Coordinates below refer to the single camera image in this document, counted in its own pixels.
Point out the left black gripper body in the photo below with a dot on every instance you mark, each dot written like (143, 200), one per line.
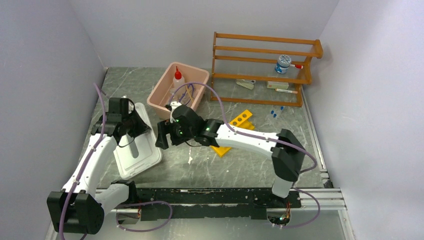
(125, 120)

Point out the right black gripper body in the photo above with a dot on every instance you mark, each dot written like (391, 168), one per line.
(178, 135)

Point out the white plastic tray lid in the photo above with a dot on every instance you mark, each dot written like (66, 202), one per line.
(135, 155)

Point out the tan rubber tubing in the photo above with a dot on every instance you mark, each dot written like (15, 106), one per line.
(189, 91)

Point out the blue safety glasses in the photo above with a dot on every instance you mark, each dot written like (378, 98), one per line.
(184, 100)

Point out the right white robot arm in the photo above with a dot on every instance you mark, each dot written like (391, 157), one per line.
(282, 148)

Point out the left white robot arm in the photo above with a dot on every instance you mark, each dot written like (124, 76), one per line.
(78, 208)

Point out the pink plastic bin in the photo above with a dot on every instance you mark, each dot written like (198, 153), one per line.
(163, 90)

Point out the red-capped squeeze bottle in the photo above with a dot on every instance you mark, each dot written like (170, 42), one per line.
(178, 79)

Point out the yellow test tube rack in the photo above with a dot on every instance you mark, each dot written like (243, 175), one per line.
(241, 121)

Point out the white stapler-like object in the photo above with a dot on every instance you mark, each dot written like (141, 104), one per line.
(245, 83)

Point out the orange wooden shelf rack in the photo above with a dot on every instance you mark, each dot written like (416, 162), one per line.
(252, 57)

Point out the small white box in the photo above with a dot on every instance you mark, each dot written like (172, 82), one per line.
(277, 85)

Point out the red-tipped tube on shelf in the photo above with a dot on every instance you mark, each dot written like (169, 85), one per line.
(286, 91)

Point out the blue-lidded jar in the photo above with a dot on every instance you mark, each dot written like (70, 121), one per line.
(283, 63)

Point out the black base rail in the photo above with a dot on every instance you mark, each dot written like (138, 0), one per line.
(198, 203)

